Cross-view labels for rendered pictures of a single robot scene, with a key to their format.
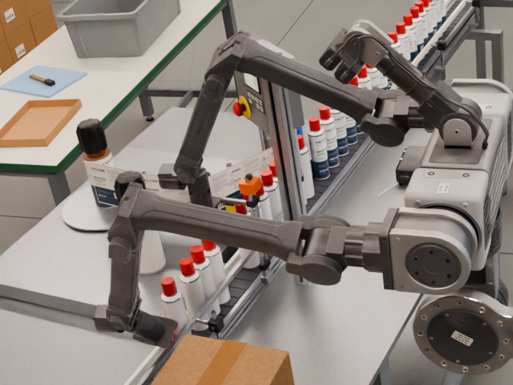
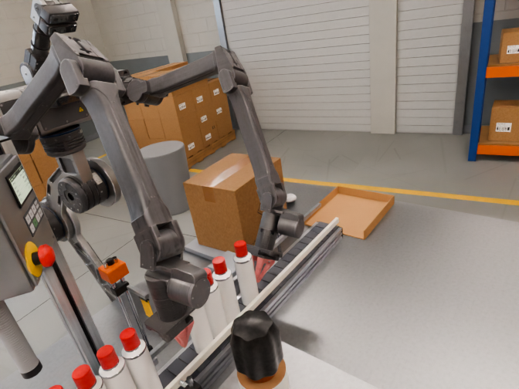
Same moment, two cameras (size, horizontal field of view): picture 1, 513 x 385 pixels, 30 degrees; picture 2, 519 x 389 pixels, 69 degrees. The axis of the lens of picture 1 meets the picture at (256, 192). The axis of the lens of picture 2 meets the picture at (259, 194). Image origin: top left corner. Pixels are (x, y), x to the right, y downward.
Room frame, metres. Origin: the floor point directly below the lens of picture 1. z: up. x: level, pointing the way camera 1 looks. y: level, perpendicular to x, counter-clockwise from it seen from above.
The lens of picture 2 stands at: (2.72, 0.45, 1.63)
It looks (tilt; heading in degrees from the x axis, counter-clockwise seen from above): 26 degrees down; 189
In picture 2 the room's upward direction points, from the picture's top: 9 degrees counter-clockwise
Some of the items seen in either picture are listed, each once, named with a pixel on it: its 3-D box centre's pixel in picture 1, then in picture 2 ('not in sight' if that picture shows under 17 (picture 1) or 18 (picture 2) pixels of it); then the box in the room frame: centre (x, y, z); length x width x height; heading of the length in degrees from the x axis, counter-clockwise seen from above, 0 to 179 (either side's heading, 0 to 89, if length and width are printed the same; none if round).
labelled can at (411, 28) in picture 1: (409, 40); not in sight; (3.27, -0.66, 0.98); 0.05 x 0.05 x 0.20
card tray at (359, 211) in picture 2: not in sight; (349, 209); (1.34, 0.60, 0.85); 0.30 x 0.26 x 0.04; 147
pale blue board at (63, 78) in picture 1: (43, 81); not in sight; (3.98, 0.84, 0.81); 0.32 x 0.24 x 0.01; 50
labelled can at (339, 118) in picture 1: (337, 125); not in sight; (2.71, -0.29, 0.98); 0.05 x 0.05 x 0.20
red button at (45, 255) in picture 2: (239, 108); (43, 256); (2.24, 0.00, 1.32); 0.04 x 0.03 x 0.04; 22
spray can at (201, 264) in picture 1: (204, 281); (212, 303); (2.00, 0.17, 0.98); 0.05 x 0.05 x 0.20
